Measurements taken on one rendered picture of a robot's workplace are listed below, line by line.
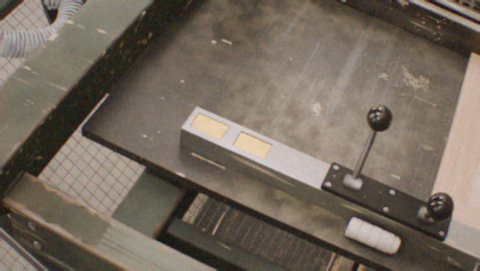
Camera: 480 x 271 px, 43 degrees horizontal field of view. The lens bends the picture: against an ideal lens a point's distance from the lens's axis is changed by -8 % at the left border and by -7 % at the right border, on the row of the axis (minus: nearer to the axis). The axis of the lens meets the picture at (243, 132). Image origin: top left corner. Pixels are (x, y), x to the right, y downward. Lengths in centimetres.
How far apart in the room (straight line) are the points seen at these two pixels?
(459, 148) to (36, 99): 68
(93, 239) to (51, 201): 8
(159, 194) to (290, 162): 20
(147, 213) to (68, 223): 16
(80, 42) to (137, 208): 27
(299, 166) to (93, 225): 31
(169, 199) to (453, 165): 45
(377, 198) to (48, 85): 50
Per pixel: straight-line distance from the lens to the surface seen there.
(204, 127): 97
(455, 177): 106
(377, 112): 89
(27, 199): 89
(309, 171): 95
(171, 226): 98
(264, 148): 96
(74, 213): 87
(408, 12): 129
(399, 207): 94
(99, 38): 102
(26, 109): 92
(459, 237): 96
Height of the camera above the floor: 187
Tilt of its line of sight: 14 degrees down
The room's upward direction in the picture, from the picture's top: 45 degrees counter-clockwise
